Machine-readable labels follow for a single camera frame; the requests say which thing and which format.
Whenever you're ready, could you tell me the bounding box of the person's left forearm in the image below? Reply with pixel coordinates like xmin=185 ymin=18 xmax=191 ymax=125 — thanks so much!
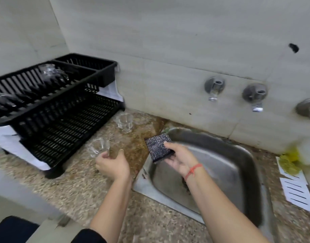
xmin=89 ymin=175 xmax=133 ymax=243

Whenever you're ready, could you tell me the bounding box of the clear glass cup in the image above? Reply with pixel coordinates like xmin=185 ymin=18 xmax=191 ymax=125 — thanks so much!
xmin=38 ymin=63 xmax=69 ymax=83
xmin=0 ymin=91 xmax=18 ymax=112
xmin=115 ymin=112 xmax=134 ymax=134
xmin=87 ymin=137 xmax=111 ymax=159

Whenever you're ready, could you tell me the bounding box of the yellow dish soap bottle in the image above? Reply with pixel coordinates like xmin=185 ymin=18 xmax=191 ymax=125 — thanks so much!
xmin=279 ymin=139 xmax=310 ymax=175

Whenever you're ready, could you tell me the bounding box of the person's left hand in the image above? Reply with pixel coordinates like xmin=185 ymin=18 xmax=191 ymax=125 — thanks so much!
xmin=95 ymin=149 xmax=131 ymax=181

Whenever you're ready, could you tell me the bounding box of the white drip tray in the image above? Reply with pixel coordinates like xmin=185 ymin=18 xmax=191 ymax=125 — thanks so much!
xmin=0 ymin=78 xmax=125 ymax=171

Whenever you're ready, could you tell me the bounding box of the dark speckled sponge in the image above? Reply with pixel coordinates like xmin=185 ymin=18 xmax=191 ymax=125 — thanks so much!
xmin=144 ymin=133 xmax=176 ymax=164

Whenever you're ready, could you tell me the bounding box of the orange wrist thread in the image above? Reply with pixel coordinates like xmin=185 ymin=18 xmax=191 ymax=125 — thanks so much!
xmin=184 ymin=163 xmax=204 ymax=182

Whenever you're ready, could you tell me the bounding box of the chrome wall tap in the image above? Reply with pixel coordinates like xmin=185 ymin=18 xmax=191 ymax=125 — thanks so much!
xmin=241 ymin=83 xmax=269 ymax=113
xmin=204 ymin=76 xmax=226 ymax=103

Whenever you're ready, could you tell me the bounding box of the stainless steel sink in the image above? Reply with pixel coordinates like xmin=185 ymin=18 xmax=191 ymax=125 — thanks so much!
xmin=132 ymin=127 xmax=278 ymax=237

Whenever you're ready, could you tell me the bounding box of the person's dark trouser leg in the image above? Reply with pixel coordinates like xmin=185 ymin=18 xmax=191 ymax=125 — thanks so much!
xmin=0 ymin=215 xmax=41 ymax=243

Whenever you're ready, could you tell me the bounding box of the person's right hand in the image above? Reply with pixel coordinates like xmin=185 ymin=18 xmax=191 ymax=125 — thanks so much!
xmin=164 ymin=141 xmax=204 ymax=182

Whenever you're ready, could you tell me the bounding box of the black dish rack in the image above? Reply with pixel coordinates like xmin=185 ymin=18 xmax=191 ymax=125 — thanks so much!
xmin=0 ymin=53 xmax=126 ymax=180

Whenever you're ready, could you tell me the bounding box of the person's right forearm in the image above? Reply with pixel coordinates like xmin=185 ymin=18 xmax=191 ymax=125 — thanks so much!
xmin=185 ymin=169 xmax=271 ymax=243

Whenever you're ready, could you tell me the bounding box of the grey wall valve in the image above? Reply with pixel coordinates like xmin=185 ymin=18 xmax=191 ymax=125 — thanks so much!
xmin=295 ymin=98 xmax=310 ymax=123

